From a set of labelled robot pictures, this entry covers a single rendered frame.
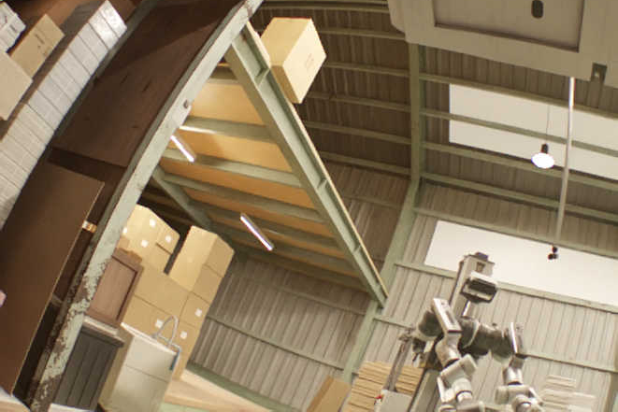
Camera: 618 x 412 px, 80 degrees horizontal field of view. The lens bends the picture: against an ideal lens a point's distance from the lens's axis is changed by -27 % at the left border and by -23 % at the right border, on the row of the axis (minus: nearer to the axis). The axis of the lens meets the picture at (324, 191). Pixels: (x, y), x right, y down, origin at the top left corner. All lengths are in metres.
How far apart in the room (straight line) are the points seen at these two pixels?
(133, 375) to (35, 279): 0.87
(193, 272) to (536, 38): 4.23
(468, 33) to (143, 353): 2.11
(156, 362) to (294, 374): 7.13
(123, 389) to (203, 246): 2.79
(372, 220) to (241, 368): 4.29
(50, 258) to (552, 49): 1.88
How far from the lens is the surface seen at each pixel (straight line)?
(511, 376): 2.26
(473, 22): 1.32
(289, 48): 4.03
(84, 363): 2.07
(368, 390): 4.59
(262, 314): 10.06
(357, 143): 10.41
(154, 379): 2.57
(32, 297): 1.90
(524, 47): 1.30
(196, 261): 4.93
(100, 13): 2.19
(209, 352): 10.39
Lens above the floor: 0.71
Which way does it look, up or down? 22 degrees up
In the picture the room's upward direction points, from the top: 23 degrees clockwise
